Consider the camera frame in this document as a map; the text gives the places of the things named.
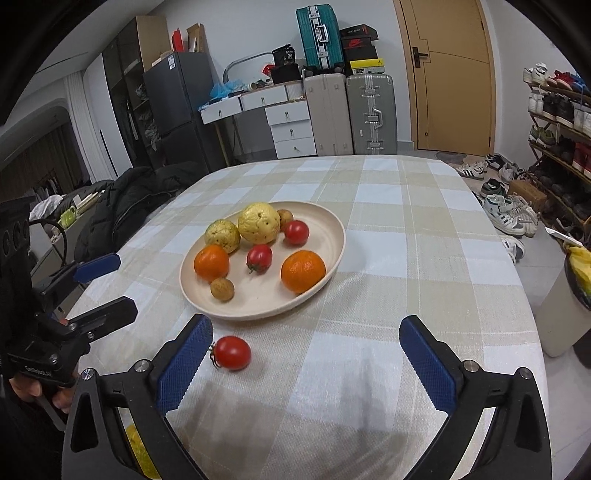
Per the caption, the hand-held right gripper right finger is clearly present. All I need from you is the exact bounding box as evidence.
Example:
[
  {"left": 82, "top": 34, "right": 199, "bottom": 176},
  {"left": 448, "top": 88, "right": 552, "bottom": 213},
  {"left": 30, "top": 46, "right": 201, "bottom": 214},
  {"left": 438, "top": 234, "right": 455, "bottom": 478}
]
[{"left": 399, "top": 315, "right": 552, "bottom": 480}]

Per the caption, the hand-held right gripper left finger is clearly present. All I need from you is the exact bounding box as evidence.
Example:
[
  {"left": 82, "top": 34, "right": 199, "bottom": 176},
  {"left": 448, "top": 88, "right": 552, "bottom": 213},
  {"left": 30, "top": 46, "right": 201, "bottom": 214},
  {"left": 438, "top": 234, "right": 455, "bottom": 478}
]
[{"left": 61, "top": 314, "right": 214, "bottom": 480}]

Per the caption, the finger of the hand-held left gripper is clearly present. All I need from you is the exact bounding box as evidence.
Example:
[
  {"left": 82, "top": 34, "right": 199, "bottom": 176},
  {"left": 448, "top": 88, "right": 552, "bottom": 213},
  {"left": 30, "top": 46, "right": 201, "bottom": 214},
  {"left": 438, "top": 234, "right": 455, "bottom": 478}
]
[
  {"left": 39, "top": 253, "right": 122, "bottom": 298},
  {"left": 69, "top": 296, "right": 138, "bottom": 342}
]

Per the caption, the red tomato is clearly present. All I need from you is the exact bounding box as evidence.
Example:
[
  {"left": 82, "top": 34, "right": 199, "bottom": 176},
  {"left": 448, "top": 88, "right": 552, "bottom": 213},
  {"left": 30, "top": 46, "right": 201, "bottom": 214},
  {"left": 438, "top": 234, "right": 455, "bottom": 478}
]
[
  {"left": 210, "top": 336, "right": 252, "bottom": 371},
  {"left": 284, "top": 220, "right": 309, "bottom": 245},
  {"left": 246, "top": 244, "right": 273, "bottom": 274}
]

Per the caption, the small yellow speckled fruit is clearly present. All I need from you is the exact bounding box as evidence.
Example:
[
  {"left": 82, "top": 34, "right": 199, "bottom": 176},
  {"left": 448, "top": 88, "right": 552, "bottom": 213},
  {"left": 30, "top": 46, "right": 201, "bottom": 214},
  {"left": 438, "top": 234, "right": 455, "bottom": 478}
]
[{"left": 124, "top": 425, "right": 160, "bottom": 478}]

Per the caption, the beige round plate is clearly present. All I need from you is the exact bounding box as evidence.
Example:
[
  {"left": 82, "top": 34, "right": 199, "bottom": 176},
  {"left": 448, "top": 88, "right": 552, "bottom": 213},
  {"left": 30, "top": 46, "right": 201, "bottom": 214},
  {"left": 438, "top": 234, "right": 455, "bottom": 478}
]
[{"left": 179, "top": 200, "right": 346, "bottom": 321}]

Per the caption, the small orange mandarin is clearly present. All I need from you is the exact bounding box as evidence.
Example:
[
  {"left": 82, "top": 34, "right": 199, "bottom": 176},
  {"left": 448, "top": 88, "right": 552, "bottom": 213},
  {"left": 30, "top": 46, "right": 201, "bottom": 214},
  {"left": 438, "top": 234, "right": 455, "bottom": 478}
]
[{"left": 194, "top": 246, "right": 230, "bottom": 283}]

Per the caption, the green-yellow speckled fruit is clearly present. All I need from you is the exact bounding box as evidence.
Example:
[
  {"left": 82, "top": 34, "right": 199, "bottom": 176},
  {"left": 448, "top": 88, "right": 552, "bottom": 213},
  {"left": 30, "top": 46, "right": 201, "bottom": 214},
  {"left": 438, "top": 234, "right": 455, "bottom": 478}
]
[{"left": 204, "top": 220, "right": 242, "bottom": 254}]

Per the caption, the large orange mandarin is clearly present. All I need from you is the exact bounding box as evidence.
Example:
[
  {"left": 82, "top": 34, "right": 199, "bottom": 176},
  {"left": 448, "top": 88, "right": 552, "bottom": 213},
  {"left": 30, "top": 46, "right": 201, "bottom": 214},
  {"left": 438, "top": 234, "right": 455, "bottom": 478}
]
[{"left": 281, "top": 250, "right": 327, "bottom": 294}]

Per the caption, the large yellow wrinkled fruit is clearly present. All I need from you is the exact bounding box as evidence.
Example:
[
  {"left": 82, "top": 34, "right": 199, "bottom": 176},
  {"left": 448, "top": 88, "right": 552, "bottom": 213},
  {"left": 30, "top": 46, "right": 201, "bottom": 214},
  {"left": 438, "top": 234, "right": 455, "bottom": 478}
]
[{"left": 238, "top": 203, "right": 281, "bottom": 245}]

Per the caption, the person's left forearm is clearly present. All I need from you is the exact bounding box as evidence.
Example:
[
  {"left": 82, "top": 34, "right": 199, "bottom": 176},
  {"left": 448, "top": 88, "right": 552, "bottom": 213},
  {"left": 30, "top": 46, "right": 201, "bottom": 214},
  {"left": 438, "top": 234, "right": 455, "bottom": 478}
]
[{"left": 0, "top": 378, "right": 70, "bottom": 480}]

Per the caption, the black jacket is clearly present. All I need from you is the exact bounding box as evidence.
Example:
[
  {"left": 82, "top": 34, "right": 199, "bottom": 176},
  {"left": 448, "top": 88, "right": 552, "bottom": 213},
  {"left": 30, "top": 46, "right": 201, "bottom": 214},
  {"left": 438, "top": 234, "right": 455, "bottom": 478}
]
[{"left": 74, "top": 161, "right": 204, "bottom": 264}]

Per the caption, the white cloth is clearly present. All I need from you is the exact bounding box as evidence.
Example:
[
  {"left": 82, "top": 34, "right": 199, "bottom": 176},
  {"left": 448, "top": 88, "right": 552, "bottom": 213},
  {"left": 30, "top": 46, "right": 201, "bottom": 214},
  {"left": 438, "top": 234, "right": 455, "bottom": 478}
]
[{"left": 30, "top": 195, "right": 65, "bottom": 220}]

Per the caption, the trash bin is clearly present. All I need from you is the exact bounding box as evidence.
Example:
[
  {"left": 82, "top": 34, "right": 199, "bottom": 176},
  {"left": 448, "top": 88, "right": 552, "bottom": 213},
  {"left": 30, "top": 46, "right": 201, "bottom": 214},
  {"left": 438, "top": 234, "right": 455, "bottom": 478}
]
[{"left": 538, "top": 244, "right": 591, "bottom": 358}]

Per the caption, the pile of sneakers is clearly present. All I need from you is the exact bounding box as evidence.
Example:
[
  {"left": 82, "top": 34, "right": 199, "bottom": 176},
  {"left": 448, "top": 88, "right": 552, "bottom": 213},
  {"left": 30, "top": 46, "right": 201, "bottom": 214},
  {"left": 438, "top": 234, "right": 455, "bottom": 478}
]
[{"left": 455, "top": 154, "right": 541, "bottom": 264}]

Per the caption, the dark grey refrigerator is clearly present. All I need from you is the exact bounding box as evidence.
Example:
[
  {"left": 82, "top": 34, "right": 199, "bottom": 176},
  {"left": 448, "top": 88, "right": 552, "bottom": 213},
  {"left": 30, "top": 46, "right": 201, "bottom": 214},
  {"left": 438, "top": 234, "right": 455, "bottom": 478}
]
[{"left": 143, "top": 52, "right": 218, "bottom": 176}]

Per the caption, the yellow plastic bag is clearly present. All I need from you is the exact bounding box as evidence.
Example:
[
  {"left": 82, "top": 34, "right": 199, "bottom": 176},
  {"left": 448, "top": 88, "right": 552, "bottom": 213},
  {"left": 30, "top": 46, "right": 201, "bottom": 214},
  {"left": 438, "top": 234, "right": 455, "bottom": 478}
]
[{"left": 567, "top": 246, "right": 591, "bottom": 296}]

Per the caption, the brown cardboard box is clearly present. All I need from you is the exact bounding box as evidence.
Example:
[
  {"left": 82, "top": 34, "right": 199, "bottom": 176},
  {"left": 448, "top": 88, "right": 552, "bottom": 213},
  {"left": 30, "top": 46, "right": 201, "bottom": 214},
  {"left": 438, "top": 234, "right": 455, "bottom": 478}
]
[{"left": 508, "top": 180, "right": 548, "bottom": 208}]

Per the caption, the wooden shelf cabinet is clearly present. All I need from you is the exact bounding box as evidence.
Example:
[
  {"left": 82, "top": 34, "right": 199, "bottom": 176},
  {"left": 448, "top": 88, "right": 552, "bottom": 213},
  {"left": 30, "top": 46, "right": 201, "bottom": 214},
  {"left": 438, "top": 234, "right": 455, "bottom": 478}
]
[{"left": 102, "top": 16, "right": 169, "bottom": 169}]

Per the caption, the blue plastic bag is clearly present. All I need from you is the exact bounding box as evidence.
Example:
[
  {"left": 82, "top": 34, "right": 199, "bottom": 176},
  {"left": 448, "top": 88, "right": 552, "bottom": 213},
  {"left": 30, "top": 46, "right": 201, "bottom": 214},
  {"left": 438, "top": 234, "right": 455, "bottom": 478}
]
[{"left": 210, "top": 79, "right": 243, "bottom": 100}]

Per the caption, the white desk with drawers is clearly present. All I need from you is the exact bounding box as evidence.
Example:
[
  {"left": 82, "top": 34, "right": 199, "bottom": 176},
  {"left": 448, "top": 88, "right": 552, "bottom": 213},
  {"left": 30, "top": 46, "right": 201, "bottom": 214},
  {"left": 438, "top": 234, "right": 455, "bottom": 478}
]
[{"left": 199, "top": 85, "right": 318, "bottom": 160}]

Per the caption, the silver suitcase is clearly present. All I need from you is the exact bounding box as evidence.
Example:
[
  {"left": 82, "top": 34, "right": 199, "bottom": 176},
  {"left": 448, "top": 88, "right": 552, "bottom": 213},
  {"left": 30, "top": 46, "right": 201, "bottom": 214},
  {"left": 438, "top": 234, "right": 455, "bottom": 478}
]
[{"left": 345, "top": 74, "right": 398, "bottom": 155}]

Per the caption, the silver curved tube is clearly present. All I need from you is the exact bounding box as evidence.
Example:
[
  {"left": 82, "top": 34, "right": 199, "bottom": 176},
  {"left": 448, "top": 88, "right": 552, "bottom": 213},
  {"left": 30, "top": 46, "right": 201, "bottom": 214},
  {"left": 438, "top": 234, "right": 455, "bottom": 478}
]
[{"left": 223, "top": 52, "right": 275, "bottom": 84}]

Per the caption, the beige suitcase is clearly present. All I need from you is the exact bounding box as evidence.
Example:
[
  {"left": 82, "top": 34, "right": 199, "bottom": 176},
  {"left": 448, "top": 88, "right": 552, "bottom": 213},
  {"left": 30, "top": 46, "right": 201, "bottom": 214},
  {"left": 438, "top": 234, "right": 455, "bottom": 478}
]
[{"left": 303, "top": 73, "right": 355, "bottom": 157}]

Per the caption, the black bag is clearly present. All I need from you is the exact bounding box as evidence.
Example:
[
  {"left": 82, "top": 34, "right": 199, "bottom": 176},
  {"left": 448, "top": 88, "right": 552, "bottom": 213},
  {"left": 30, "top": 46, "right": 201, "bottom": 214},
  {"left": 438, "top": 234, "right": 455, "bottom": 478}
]
[{"left": 270, "top": 64, "right": 301, "bottom": 85}]

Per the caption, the wooden shoe rack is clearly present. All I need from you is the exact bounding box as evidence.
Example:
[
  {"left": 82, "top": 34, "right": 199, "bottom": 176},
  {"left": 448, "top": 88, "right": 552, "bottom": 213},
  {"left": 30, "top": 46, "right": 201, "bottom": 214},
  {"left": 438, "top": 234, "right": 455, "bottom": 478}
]
[{"left": 526, "top": 80, "right": 591, "bottom": 222}]

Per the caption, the wooden door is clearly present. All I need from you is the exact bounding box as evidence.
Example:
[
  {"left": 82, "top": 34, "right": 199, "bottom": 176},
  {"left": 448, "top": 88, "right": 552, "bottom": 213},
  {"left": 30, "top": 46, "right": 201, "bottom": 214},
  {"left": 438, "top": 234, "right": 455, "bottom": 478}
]
[{"left": 392, "top": 0, "right": 497, "bottom": 155}]

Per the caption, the shoe rack with shoes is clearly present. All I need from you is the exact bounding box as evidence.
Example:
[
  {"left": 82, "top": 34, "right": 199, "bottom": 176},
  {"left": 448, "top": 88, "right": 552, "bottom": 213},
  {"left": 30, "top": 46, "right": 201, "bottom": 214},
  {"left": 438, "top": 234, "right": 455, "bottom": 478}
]
[{"left": 523, "top": 62, "right": 591, "bottom": 217}]

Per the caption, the black and yellow shoe box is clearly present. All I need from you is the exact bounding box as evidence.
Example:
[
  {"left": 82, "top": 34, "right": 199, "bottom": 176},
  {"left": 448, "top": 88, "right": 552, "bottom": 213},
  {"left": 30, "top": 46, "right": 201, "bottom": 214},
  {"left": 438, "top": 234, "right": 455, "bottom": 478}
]
[{"left": 347, "top": 60, "right": 386, "bottom": 75}]

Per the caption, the teal suitcase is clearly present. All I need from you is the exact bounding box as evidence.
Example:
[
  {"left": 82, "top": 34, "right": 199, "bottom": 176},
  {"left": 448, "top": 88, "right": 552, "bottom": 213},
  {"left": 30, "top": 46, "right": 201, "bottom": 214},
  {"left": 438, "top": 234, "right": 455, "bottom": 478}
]
[{"left": 295, "top": 4, "right": 345, "bottom": 72}]

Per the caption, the black cable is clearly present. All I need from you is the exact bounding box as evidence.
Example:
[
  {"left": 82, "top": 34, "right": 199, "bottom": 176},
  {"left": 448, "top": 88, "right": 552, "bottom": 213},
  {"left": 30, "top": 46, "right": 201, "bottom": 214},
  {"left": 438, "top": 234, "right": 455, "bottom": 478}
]
[{"left": 30, "top": 219, "right": 70, "bottom": 271}]

